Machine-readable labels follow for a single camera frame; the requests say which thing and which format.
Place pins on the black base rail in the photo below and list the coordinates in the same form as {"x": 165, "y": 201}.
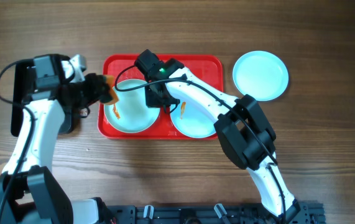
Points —
{"x": 299, "y": 212}

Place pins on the black water tray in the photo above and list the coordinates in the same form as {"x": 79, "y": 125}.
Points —
{"x": 22, "y": 79}

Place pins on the orange green sponge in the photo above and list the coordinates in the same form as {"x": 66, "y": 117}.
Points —
{"x": 109, "y": 97}

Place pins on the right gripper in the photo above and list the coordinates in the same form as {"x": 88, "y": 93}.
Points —
{"x": 152, "y": 102}

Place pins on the red plastic tray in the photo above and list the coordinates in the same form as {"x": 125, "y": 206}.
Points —
{"x": 206, "y": 67}

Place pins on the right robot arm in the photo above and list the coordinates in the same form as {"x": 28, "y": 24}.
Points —
{"x": 244, "y": 133}

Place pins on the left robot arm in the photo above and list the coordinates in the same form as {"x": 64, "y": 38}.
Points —
{"x": 49, "y": 90}

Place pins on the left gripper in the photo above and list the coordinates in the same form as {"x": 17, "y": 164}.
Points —
{"x": 91, "y": 80}

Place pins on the light blue plate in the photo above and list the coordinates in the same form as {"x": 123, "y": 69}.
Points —
{"x": 191, "y": 122}
{"x": 261, "y": 75}
{"x": 131, "y": 114}

